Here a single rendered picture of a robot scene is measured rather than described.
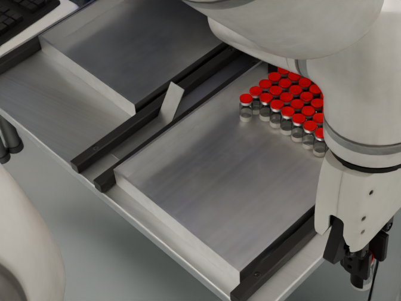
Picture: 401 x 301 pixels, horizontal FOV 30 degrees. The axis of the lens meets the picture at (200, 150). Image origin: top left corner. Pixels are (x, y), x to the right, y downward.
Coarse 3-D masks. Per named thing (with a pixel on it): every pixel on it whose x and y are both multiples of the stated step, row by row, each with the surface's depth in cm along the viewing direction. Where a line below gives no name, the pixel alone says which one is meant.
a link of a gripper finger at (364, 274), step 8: (344, 256) 72; (352, 256) 70; (368, 256) 71; (344, 264) 73; (352, 264) 72; (360, 264) 72; (368, 264) 72; (352, 272) 73; (360, 272) 73; (368, 272) 73
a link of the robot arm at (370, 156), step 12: (324, 120) 61; (324, 132) 62; (336, 144) 60; (348, 144) 59; (396, 144) 58; (348, 156) 60; (360, 156) 59; (372, 156) 59; (384, 156) 59; (396, 156) 59
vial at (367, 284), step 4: (372, 264) 75; (372, 268) 75; (372, 272) 75; (372, 276) 76; (364, 280) 76; (368, 280) 76; (364, 284) 76; (368, 284) 76; (356, 288) 77; (360, 288) 77; (364, 288) 77; (368, 288) 77
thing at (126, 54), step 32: (96, 0) 140; (128, 0) 145; (160, 0) 144; (64, 32) 138; (96, 32) 139; (128, 32) 138; (160, 32) 138; (192, 32) 137; (64, 64) 132; (96, 64) 133; (128, 64) 132; (160, 64) 132; (192, 64) 127; (128, 96) 127
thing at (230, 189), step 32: (256, 64) 126; (224, 96) 123; (192, 128) 121; (224, 128) 121; (256, 128) 120; (128, 160) 113; (160, 160) 117; (192, 160) 117; (224, 160) 116; (256, 160) 116; (288, 160) 116; (320, 160) 115; (128, 192) 113; (160, 192) 113; (192, 192) 112; (224, 192) 112; (256, 192) 112; (288, 192) 111; (192, 224) 109; (224, 224) 108; (256, 224) 108; (288, 224) 108; (224, 256) 105; (256, 256) 100
